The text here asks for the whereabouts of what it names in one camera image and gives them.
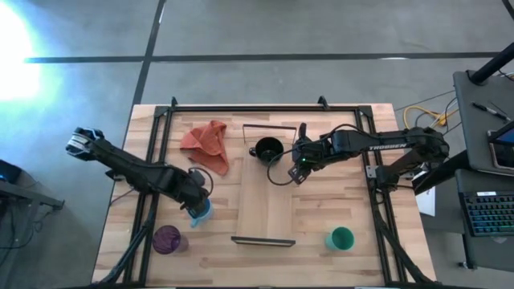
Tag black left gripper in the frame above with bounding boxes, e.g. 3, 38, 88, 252
172, 168, 212, 221

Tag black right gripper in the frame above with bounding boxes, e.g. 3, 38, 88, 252
288, 122, 341, 186

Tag light blue mug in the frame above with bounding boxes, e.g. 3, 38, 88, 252
186, 198, 215, 229

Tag purple plastic cup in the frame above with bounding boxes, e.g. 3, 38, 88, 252
152, 224, 190, 255

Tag green plastic cup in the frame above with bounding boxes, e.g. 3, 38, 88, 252
324, 226, 356, 252

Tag black mug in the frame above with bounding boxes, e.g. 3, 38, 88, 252
248, 136, 285, 166

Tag orange cloth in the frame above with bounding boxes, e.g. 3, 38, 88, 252
179, 120, 230, 177

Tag white paper sheet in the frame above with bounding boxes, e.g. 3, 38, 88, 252
415, 186, 437, 218

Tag grey desk top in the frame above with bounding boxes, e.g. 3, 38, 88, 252
452, 70, 514, 177

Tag black pen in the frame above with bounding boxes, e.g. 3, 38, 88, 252
471, 102, 512, 122

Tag backlit black keyboard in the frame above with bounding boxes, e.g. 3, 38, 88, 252
459, 191, 514, 238

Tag grey keyboard desk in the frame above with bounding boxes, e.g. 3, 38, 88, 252
455, 168, 514, 272

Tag black pole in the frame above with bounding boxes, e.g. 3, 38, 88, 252
469, 42, 514, 85

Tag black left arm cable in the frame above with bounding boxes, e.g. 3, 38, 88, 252
188, 166, 215, 197

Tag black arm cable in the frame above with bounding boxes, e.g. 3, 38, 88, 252
188, 166, 215, 197
266, 147, 299, 187

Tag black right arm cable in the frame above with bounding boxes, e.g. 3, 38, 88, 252
266, 147, 299, 187

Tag black metal table frame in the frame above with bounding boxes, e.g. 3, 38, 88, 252
94, 96, 437, 288

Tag wooden tray with handles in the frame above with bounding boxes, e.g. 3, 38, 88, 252
230, 123, 298, 247

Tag yellow cable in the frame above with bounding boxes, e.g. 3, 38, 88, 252
402, 104, 459, 130

